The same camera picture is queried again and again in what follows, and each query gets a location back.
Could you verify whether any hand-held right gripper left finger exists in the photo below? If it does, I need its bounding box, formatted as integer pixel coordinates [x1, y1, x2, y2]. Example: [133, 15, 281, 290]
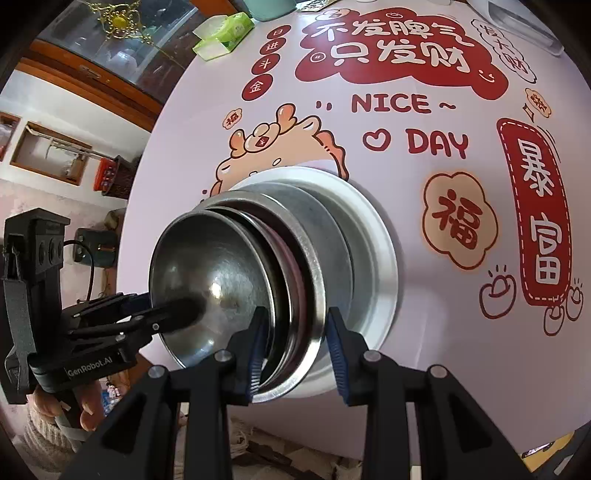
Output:
[60, 307, 269, 480]

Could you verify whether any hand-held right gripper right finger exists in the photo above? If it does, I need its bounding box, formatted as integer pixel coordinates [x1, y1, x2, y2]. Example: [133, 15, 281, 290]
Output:
[327, 307, 522, 480]

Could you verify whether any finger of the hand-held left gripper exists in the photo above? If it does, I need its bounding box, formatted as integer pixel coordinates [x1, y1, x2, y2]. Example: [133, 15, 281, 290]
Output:
[69, 292, 151, 326]
[69, 298, 204, 345]

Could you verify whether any small steel bowl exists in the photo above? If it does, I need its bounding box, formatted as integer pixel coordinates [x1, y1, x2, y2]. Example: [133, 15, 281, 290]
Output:
[149, 210, 279, 370]

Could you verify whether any pink steel bowl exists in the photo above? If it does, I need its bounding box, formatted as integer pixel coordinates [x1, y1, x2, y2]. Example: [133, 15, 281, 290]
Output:
[259, 231, 311, 365]

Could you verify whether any white round plate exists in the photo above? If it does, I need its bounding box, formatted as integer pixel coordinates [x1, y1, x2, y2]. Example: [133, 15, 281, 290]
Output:
[231, 167, 399, 354]

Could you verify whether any large steel bowl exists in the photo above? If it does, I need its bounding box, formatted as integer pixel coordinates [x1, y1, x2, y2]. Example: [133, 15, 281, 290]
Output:
[191, 182, 355, 403]

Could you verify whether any person's left forearm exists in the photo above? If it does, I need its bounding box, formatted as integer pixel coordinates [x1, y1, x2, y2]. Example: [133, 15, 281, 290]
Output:
[22, 410, 85, 463]

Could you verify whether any person's left hand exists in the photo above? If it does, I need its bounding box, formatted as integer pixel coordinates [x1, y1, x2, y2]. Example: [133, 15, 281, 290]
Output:
[28, 381, 100, 431]

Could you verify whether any red plastic basket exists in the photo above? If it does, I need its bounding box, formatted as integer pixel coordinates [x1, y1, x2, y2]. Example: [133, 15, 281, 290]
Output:
[92, 158, 122, 193]

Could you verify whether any clear glass sliding door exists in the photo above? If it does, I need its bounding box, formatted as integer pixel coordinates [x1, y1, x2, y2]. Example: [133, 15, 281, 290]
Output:
[34, 0, 213, 93]

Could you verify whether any gold door ornament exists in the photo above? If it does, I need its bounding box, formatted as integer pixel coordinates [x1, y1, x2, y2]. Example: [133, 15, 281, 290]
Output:
[87, 0, 140, 29]

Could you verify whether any green tissue box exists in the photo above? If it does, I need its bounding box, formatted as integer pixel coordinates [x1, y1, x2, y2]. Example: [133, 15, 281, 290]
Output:
[193, 11, 254, 59]

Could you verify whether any teal lidded jar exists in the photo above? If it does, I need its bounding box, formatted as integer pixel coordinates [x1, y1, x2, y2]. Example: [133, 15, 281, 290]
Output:
[244, 0, 296, 22]

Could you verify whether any white clear-lid storage box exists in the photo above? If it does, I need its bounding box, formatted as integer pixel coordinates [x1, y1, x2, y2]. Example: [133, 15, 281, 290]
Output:
[466, 0, 567, 57]

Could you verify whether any wooden framed wall niche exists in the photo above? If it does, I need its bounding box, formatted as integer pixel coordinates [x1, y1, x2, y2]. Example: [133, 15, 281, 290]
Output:
[10, 121, 94, 186]

